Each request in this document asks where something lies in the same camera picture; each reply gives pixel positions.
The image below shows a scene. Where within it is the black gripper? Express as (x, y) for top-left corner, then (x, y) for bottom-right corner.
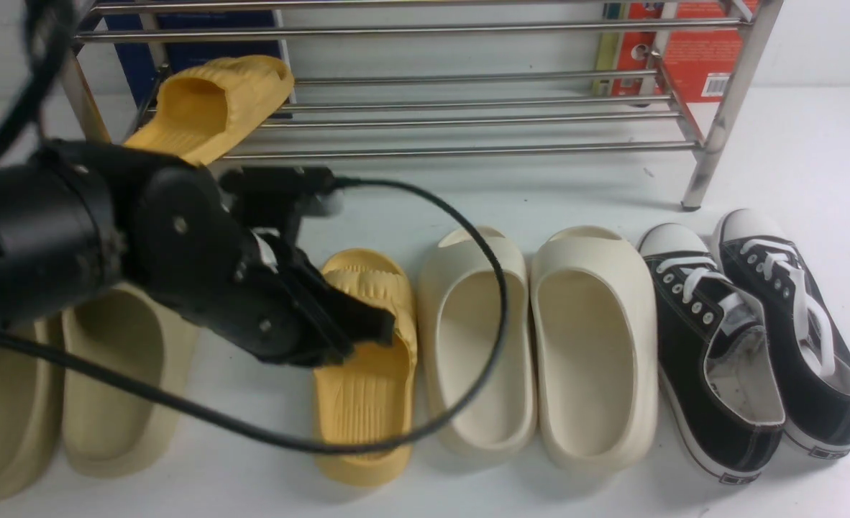
(119, 166), (396, 368)

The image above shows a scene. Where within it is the yellow rubber slipper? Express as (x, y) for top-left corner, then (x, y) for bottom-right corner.
(314, 248), (418, 445)
(124, 55), (296, 166)

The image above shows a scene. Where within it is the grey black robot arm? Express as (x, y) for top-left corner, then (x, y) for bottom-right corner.
(0, 140), (396, 368)

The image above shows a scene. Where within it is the stainless steel shoe rack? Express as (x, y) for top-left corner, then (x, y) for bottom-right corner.
(61, 1), (783, 211)

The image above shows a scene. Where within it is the blue box behind rack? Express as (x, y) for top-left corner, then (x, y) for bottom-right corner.
(104, 10), (291, 125)

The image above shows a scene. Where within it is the red box behind rack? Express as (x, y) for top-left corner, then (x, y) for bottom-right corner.
(596, 1), (743, 103)

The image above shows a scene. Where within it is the left cream foam slide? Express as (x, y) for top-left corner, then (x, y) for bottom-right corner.
(416, 226), (538, 463)

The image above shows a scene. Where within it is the cream foam slide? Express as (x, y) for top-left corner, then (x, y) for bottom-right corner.
(529, 226), (658, 476)
(416, 226), (538, 463)

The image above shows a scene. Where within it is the right cream foam slide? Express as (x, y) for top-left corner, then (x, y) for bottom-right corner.
(529, 226), (658, 476)

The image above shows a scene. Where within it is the right khaki foam slide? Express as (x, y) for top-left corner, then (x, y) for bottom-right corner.
(61, 281), (201, 479)

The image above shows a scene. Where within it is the khaki foam slide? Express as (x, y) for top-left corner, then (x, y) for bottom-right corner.
(0, 350), (64, 501)
(61, 281), (201, 479)

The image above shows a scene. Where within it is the left khaki foam slide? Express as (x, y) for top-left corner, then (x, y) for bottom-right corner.
(0, 350), (64, 501)

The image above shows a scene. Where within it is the left black canvas sneaker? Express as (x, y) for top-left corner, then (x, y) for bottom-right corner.
(638, 223), (787, 486)

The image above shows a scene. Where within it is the black canvas sneaker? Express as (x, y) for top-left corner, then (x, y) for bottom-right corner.
(638, 223), (787, 486)
(712, 209), (850, 461)

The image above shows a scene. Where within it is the right black canvas sneaker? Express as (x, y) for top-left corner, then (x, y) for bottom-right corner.
(712, 209), (850, 461)

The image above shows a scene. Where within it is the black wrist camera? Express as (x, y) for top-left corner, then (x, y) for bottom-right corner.
(219, 166), (344, 248)

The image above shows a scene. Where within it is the black cable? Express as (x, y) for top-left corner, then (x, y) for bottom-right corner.
(0, 0), (509, 455)

